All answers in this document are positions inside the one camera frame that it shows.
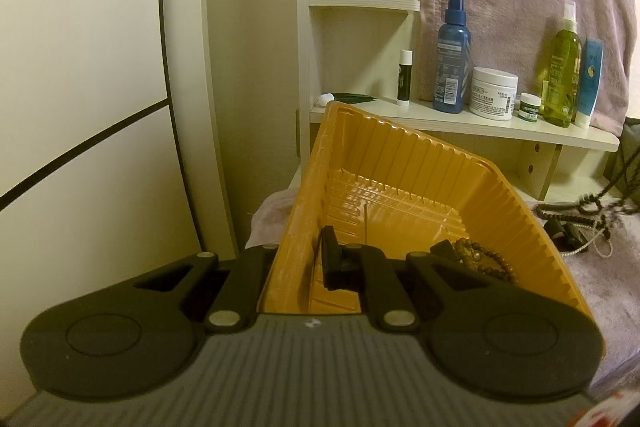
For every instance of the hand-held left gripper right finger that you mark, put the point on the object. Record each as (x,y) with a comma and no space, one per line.
(330,264)

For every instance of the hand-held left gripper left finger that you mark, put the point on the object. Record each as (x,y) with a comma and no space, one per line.
(247,279)

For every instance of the orange plastic tray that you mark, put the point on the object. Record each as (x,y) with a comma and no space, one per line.
(415,167)

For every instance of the dark tube with white cap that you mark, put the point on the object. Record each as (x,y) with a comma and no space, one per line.
(352,97)

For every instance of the white wooden shelf unit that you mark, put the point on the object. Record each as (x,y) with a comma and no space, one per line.
(465,124)

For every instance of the white and green lip balm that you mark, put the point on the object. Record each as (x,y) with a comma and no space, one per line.
(404,79)

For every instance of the blue spray bottle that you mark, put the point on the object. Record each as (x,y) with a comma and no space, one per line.
(451,72)

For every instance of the white cream jar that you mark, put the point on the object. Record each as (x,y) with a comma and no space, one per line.
(493,94)

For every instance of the small green and white jar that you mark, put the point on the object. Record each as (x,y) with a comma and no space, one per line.
(528,109)

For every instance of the lilac fleece cloth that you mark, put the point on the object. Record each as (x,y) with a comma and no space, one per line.
(615,307)

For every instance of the green spray bottle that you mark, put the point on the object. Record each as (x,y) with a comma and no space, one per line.
(562,77)

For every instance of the grey cushion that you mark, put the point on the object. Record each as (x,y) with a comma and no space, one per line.
(627,157)

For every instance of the blue and white tube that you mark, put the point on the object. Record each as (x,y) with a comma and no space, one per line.
(590,82)

